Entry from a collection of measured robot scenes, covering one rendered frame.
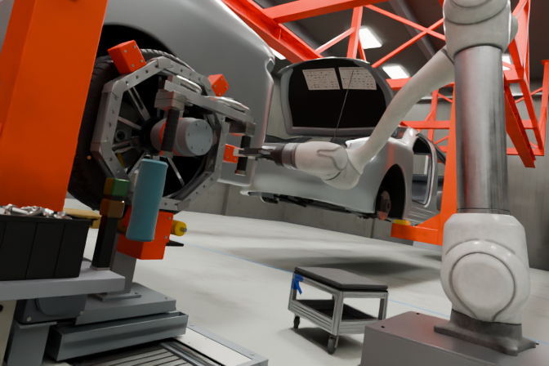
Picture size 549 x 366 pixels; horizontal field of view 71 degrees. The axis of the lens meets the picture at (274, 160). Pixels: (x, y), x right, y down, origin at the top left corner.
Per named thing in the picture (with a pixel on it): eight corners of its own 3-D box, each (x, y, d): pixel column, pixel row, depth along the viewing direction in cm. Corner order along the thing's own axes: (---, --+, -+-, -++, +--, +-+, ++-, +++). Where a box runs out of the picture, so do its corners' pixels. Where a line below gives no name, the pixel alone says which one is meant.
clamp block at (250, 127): (237, 136, 151) (238, 123, 152) (254, 136, 146) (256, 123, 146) (228, 133, 147) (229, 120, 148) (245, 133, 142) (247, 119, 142)
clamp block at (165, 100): (166, 111, 125) (169, 95, 126) (184, 110, 119) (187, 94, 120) (153, 107, 121) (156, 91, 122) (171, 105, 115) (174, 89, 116)
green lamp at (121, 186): (118, 195, 93) (121, 179, 94) (127, 197, 91) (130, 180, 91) (102, 194, 90) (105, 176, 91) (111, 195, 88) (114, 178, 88)
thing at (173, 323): (135, 310, 177) (139, 288, 179) (185, 336, 155) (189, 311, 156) (12, 327, 138) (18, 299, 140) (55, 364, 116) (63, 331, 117)
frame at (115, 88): (203, 212, 165) (225, 91, 172) (214, 215, 161) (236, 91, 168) (78, 198, 123) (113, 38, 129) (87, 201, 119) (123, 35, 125)
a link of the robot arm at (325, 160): (289, 167, 123) (310, 179, 132) (332, 170, 113) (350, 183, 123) (297, 135, 125) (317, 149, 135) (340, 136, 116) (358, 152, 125)
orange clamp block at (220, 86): (206, 100, 165) (217, 88, 170) (219, 100, 160) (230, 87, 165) (198, 87, 161) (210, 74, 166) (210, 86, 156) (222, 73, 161)
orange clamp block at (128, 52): (135, 66, 138) (122, 42, 134) (148, 64, 133) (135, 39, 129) (119, 74, 133) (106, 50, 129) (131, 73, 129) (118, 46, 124)
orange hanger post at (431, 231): (395, 237, 463) (417, 43, 492) (456, 247, 421) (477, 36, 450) (390, 236, 450) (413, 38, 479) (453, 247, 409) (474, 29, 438)
